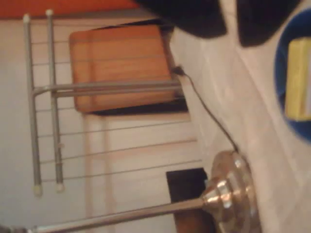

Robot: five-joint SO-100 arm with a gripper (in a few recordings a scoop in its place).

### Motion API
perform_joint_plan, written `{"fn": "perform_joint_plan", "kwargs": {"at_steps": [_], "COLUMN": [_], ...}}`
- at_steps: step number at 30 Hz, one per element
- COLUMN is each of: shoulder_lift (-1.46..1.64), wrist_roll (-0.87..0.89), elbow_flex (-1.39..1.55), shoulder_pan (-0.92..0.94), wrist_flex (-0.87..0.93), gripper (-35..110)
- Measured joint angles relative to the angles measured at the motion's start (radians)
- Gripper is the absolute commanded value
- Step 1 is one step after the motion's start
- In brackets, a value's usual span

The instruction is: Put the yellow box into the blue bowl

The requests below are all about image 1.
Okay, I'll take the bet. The grey metal drying rack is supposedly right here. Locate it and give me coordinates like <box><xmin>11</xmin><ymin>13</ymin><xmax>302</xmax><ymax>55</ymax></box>
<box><xmin>23</xmin><ymin>9</ymin><xmax>202</xmax><ymax>197</ymax></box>

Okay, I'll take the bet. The black lamp cable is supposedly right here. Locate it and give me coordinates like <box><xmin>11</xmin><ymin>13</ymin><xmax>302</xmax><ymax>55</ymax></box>
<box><xmin>172</xmin><ymin>66</ymin><xmax>240</xmax><ymax>153</ymax></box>

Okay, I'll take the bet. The white wrinkled table cloth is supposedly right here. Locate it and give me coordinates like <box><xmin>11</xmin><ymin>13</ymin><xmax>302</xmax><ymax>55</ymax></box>
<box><xmin>170</xmin><ymin>0</ymin><xmax>311</xmax><ymax>233</ymax></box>

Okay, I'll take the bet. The dark brown furniture piece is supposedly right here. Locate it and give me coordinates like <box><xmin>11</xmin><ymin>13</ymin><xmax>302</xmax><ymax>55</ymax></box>
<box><xmin>166</xmin><ymin>167</ymin><xmax>217</xmax><ymax>233</ymax></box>

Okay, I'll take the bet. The blue round plastic bowl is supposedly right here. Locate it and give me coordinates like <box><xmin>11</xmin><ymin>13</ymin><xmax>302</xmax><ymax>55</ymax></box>
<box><xmin>274</xmin><ymin>7</ymin><xmax>311</xmax><ymax>144</ymax></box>

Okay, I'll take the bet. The yellow wooden block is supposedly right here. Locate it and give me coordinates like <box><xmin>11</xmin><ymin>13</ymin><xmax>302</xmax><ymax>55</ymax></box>
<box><xmin>284</xmin><ymin>37</ymin><xmax>311</xmax><ymax>121</ymax></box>

